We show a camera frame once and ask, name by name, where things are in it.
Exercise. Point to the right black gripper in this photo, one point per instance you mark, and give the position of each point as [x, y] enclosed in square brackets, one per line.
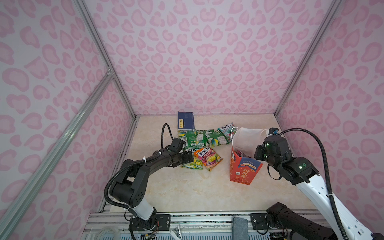
[259, 148]

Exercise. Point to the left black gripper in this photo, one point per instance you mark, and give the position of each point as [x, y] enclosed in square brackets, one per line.
[187, 159]

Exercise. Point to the green Fox's spring packet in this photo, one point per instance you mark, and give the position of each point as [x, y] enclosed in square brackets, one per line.
[194, 149]

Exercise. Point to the yellow green candy packet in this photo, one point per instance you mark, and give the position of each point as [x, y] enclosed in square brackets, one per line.
[196, 164]

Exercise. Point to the green snack packet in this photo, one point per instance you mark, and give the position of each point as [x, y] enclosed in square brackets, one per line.
[194, 139]
[216, 138]

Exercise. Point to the red white paper bag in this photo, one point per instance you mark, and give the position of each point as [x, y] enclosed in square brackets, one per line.
[243, 165]

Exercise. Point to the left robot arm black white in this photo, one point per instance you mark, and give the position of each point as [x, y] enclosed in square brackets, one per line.
[127, 188]

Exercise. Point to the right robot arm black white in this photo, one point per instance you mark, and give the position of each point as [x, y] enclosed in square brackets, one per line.
[301, 173]

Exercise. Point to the pink Fox's candy packet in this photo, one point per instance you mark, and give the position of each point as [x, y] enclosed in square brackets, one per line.
[209, 157]

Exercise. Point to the mint Fox's candy packet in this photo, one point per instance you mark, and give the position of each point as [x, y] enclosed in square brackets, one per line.
[226, 131]

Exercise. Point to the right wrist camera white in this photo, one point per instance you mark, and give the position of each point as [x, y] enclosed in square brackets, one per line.
[273, 132]

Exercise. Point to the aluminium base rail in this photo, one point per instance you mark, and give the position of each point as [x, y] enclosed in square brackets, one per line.
[192, 226]

